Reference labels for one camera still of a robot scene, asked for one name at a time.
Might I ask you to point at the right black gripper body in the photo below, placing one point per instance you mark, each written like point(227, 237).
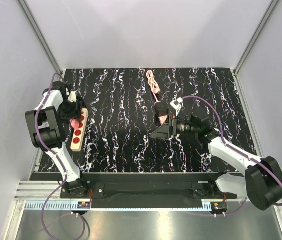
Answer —
point(173, 125)

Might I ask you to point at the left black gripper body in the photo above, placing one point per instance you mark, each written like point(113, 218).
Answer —
point(68, 110)

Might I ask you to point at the pink power strip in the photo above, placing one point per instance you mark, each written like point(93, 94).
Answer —
point(162, 116)

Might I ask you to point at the pink adapter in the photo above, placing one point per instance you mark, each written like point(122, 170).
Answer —
point(76, 124)

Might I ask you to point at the beige red power strip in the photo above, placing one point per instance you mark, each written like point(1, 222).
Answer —
point(79, 134)

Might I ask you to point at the pink charger plug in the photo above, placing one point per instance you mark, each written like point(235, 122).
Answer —
point(161, 108)

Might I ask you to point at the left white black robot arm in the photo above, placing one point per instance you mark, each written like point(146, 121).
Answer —
point(45, 125)

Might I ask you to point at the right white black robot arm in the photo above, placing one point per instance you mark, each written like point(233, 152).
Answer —
point(261, 178)

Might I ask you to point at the black marbled mat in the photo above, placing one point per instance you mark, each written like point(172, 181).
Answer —
point(122, 115)

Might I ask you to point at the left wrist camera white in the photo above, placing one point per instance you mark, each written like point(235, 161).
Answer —
point(72, 98)

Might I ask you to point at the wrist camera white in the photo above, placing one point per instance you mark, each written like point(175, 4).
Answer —
point(175, 106)
point(72, 98)

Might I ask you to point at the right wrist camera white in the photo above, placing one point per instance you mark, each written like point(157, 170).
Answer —
point(175, 106)

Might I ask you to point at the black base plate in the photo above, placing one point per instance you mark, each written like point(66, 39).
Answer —
point(187, 185)

